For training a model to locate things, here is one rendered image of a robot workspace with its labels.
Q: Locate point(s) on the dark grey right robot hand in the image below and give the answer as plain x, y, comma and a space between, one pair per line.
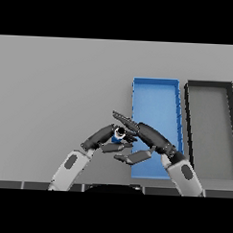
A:
154, 138

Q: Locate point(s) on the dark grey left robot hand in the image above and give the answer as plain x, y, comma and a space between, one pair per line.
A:
100, 137

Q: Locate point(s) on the blue pipe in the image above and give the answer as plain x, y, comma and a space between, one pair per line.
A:
118, 135

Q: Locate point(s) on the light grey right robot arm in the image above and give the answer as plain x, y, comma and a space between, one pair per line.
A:
183, 175

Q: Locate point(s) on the blue bin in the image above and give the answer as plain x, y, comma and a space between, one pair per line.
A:
156, 101

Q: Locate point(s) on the dark grey bin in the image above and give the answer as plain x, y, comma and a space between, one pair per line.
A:
210, 125

